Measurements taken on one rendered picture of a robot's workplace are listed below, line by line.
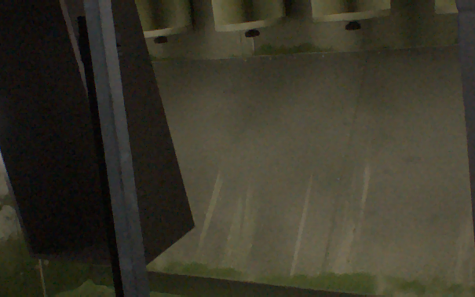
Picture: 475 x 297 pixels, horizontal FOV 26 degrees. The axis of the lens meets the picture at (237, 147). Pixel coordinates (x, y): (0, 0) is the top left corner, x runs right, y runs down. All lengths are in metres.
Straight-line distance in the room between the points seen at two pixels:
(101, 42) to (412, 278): 2.03
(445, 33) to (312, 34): 0.67
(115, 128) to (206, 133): 2.48
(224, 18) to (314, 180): 0.82
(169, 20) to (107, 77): 2.44
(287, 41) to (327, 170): 0.72
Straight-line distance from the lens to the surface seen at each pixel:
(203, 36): 5.19
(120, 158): 2.56
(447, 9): 4.03
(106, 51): 2.53
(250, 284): 4.55
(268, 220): 4.59
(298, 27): 4.84
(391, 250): 4.23
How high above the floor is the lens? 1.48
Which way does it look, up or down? 9 degrees down
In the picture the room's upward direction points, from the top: 7 degrees counter-clockwise
